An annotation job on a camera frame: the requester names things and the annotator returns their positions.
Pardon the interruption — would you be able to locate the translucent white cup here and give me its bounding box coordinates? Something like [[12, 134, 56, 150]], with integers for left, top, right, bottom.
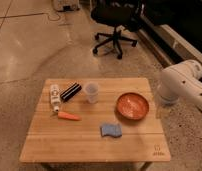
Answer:
[[84, 82, 99, 104]]

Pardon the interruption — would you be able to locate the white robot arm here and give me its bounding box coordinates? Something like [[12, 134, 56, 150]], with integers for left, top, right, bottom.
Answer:
[[157, 60, 202, 112]]

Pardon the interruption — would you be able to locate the orange ceramic bowl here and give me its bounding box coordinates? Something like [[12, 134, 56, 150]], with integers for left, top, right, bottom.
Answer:
[[116, 92, 149, 120]]

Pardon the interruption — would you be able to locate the black rectangular box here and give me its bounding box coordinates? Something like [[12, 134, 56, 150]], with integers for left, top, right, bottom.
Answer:
[[60, 83, 82, 102]]

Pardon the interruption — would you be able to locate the wooden table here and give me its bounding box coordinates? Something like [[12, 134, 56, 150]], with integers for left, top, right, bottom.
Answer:
[[20, 78, 171, 164]]

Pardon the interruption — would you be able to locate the blue sponge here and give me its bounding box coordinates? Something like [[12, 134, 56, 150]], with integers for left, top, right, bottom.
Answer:
[[100, 123, 122, 138]]

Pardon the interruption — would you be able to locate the white tube bottle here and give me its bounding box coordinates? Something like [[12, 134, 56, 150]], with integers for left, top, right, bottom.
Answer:
[[50, 84, 61, 112]]

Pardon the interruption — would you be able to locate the orange carrot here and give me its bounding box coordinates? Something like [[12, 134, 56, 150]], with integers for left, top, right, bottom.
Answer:
[[52, 112, 81, 121]]

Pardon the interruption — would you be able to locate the black office chair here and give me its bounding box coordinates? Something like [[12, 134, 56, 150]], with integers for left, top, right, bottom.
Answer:
[[91, 0, 142, 59]]

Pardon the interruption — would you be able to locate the black floor cable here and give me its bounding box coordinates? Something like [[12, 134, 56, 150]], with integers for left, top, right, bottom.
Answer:
[[0, 0, 62, 46]]

